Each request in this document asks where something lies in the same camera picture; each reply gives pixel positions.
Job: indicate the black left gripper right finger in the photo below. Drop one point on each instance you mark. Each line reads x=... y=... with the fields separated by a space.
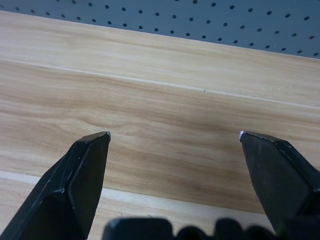
x=282 y=180

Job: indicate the grey perforated pegboard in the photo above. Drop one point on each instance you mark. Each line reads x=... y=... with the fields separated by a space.
x=175 y=10

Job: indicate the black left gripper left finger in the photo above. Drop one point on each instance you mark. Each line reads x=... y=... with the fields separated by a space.
x=62 y=200

